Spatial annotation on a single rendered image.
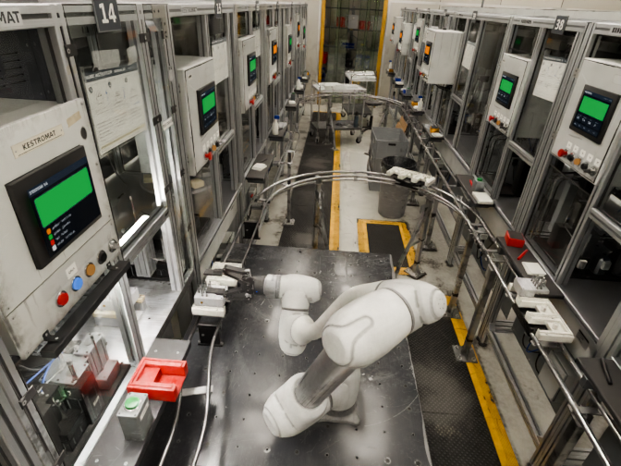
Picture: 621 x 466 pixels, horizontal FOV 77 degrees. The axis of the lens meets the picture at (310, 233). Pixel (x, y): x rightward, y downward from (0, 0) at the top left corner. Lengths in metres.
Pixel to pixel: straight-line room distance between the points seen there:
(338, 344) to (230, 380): 0.96
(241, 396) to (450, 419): 1.35
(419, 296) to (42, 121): 0.92
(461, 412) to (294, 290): 1.55
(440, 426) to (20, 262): 2.21
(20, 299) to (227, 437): 0.91
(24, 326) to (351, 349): 0.69
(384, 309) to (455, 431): 1.74
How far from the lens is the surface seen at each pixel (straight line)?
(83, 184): 1.11
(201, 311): 1.82
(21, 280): 1.02
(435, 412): 2.64
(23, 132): 1.00
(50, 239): 1.03
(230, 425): 1.66
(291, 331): 1.42
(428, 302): 0.98
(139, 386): 1.47
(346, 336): 0.88
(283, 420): 1.41
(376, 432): 1.67
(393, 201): 4.38
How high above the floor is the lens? 2.06
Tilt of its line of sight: 30 degrees down
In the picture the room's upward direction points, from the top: 3 degrees clockwise
